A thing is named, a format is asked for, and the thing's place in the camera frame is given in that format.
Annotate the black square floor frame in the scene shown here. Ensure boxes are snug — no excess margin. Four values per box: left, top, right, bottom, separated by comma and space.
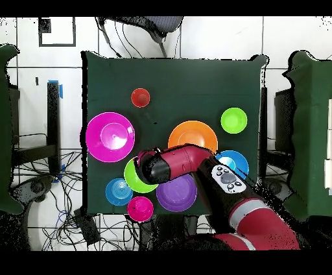
38, 16, 77, 48

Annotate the large blue bowl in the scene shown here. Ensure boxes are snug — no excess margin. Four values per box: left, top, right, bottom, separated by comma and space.
215, 150, 250, 180

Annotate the blue floor tape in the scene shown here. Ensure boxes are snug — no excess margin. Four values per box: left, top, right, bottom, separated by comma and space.
47, 79, 64, 99

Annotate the purple bowl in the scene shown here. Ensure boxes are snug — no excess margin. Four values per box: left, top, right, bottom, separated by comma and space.
156, 173, 198, 213

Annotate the grey mesh office chair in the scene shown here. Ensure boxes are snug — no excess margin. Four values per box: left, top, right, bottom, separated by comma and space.
98, 16, 184, 58

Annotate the black power strip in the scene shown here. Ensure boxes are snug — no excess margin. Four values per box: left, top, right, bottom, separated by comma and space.
73, 207, 101, 246

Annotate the large pink bowl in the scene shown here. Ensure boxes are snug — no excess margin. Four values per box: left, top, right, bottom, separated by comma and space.
85, 112, 136, 163

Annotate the large orange bowl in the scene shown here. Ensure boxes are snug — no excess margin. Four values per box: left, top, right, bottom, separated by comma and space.
167, 120, 219, 154

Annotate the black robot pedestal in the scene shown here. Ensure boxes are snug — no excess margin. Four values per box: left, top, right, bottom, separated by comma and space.
139, 215, 216, 251

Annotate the small blue bowl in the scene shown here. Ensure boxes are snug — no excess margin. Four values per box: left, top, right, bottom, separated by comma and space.
104, 178, 134, 207

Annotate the orange-red plastic cup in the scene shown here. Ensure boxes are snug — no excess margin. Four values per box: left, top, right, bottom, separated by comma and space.
130, 88, 151, 108

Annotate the dark green tablecloth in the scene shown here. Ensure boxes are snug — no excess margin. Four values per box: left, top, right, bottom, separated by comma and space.
81, 50, 268, 217

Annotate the medium green bowl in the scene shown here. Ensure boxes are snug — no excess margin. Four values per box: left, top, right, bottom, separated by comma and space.
123, 156, 159, 194

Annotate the small green bowl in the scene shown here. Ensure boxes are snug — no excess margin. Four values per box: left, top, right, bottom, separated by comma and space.
220, 107, 248, 135

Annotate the small crimson bowl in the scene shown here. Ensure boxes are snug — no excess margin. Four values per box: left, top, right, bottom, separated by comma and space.
126, 196, 154, 222

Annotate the green cloth side table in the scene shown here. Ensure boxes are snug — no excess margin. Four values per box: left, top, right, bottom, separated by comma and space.
281, 49, 332, 222
0, 43, 25, 216

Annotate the black metal stand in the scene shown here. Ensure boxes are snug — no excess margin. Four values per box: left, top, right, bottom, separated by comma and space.
259, 86, 295, 173
10, 81, 62, 177

